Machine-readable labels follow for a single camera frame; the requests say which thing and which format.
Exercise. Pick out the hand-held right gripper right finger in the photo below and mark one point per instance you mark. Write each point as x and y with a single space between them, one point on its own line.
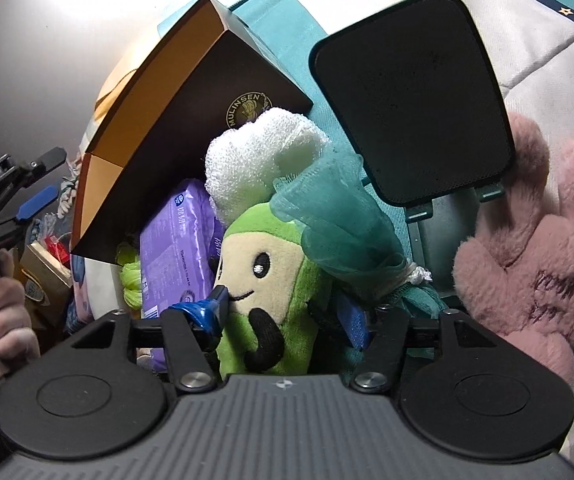
353 322

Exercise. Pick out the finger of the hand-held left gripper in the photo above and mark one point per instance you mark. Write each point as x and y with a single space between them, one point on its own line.
42 160
37 203

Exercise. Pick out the green plush toy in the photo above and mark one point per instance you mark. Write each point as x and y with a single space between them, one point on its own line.
287 310

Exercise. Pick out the purple soft packet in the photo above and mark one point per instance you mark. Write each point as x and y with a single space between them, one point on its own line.
177 260

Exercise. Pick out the gold box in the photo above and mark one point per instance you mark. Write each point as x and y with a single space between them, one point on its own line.
42 280

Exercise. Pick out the white fluffy towel ball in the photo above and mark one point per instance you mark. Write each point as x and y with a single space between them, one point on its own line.
262 155

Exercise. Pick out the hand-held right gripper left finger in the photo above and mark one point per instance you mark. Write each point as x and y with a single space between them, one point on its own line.
202 316

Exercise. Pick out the pink plush toy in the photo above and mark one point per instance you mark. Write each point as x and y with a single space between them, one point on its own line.
527 260

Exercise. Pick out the teal mesh bath puff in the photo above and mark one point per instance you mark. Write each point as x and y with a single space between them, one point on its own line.
337 210

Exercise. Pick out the person's left hand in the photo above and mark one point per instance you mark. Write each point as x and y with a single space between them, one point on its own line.
9 325

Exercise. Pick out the brown and orange gift box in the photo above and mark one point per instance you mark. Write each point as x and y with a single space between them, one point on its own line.
182 125

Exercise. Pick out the yellow-green yarn bundle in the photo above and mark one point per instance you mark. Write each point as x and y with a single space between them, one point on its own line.
129 280

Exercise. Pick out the red packet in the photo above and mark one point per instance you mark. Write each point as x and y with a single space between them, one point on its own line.
57 251

